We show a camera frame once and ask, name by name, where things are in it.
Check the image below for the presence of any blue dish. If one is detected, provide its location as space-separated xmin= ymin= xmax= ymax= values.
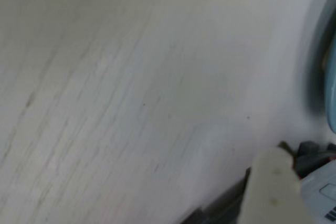
xmin=306 ymin=0 xmax=336 ymax=134

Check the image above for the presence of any grey circular toy track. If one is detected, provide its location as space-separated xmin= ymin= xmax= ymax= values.
xmin=181 ymin=141 xmax=336 ymax=224

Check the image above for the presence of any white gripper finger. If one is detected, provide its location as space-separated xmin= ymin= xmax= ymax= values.
xmin=237 ymin=146 xmax=302 ymax=224

